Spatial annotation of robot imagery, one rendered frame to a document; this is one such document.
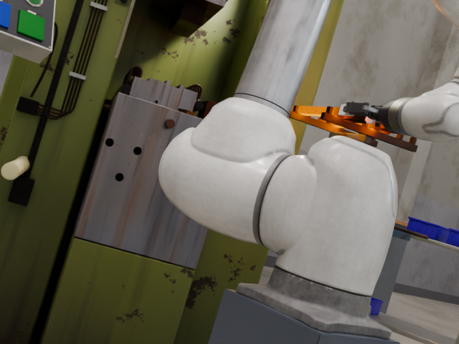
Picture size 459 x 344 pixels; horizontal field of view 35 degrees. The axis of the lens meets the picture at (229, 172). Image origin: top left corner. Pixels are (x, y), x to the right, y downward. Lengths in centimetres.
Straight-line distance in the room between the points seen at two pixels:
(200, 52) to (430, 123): 134
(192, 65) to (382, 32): 602
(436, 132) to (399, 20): 729
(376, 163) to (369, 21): 739
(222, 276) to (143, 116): 63
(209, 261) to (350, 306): 141
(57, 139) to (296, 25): 130
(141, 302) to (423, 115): 106
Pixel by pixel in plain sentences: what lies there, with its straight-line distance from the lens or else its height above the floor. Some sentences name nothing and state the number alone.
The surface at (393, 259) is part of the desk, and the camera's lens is 629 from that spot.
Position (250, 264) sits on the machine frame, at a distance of 249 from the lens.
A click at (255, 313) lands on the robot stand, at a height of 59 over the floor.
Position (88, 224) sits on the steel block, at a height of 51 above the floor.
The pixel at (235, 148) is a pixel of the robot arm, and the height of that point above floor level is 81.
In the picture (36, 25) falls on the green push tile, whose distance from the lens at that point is 211.
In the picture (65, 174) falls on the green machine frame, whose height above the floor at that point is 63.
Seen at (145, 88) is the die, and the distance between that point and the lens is 226.
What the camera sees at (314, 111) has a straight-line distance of 212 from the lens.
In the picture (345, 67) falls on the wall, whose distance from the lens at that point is 821.
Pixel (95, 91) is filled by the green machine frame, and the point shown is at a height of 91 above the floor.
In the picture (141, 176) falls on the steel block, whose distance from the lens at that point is 220.
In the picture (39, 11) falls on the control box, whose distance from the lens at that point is 215.
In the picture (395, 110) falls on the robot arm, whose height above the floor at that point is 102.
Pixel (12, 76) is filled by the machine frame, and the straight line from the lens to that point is 284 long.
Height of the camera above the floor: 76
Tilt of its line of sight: 1 degrees up
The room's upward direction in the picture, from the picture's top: 17 degrees clockwise
